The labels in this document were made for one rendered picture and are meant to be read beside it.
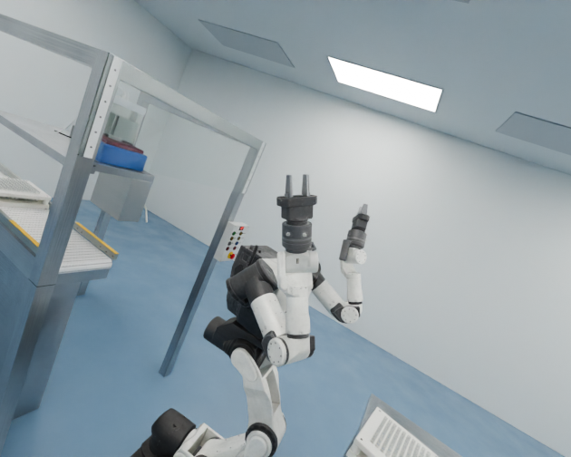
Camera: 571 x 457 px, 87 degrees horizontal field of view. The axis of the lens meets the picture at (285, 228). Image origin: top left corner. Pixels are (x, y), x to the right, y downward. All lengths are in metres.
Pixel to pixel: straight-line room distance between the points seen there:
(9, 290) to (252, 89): 4.28
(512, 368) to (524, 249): 1.43
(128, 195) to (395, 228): 3.50
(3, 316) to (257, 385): 1.20
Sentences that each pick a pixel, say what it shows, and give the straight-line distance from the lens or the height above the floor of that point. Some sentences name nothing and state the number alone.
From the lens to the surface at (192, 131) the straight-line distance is 1.48.
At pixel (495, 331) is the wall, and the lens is 4.64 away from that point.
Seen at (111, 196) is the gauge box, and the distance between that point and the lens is 1.55.
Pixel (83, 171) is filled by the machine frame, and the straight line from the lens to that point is 1.27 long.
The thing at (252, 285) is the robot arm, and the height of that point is 1.25.
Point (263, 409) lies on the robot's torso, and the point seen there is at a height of 0.71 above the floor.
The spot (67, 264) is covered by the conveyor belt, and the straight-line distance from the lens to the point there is 1.53.
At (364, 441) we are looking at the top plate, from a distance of 1.19.
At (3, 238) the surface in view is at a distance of 1.78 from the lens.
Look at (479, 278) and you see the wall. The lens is 4.46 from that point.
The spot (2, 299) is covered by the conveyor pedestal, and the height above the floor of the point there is 0.59.
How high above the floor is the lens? 1.63
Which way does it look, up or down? 10 degrees down
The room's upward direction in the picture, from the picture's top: 24 degrees clockwise
